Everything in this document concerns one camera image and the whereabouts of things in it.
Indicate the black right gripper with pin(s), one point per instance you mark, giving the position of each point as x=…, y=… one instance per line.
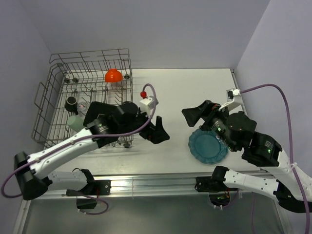
x=205, y=110

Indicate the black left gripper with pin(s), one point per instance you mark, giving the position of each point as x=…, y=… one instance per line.
x=160, y=133

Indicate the teal round plate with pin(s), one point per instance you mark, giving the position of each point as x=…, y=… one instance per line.
x=206, y=147

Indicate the orange bowl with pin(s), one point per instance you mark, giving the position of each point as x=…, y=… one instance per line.
x=113, y=75

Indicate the clear drinking glass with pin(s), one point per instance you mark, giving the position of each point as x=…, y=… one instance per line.
x=83, y=108

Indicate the light green cup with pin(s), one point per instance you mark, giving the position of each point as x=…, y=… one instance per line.
x=75, y=123

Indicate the brown mug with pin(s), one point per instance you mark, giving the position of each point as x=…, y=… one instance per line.
x=71, y=105

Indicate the black square floral plate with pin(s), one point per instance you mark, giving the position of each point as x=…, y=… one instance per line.
x=97, y=109

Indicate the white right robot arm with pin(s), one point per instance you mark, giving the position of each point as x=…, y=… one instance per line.
x=290, y=187

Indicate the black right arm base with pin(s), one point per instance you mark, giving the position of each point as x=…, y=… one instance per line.
x=204, y=184

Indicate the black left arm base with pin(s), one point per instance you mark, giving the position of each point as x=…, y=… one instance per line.
x=96, y=188

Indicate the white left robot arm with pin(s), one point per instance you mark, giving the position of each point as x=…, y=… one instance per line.
x=36, y=173

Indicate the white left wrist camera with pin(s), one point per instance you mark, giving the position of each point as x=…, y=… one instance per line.
x=148, y=103

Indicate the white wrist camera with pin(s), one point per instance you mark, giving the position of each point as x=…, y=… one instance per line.
x=234, y=100
x=148, y=103

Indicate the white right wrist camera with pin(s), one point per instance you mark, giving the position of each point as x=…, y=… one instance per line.
x=234, y=100

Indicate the aluminium table front rail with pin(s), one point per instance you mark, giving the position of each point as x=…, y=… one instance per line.
x=152, y=184

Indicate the purple under-table cable loop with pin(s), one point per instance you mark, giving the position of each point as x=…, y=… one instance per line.
x=97, y=207

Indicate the grey wire dish rack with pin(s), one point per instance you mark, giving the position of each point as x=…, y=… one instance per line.
x=78, y=74

